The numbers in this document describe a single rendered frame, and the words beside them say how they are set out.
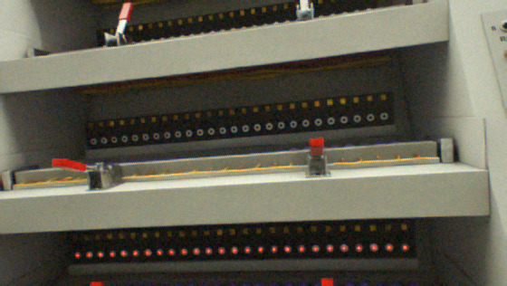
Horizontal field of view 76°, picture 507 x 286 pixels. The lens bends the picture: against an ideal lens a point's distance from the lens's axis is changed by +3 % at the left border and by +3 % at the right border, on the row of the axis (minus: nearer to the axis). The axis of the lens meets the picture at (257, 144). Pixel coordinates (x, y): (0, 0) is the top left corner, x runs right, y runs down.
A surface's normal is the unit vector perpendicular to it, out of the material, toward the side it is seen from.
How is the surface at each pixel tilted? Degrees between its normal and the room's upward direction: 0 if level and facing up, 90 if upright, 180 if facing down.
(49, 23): 90
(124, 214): 112
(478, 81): 90
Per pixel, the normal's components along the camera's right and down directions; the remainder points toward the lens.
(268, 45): -0.16, 0.09
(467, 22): -0.18, -0.28
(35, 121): 0.98, -0.07
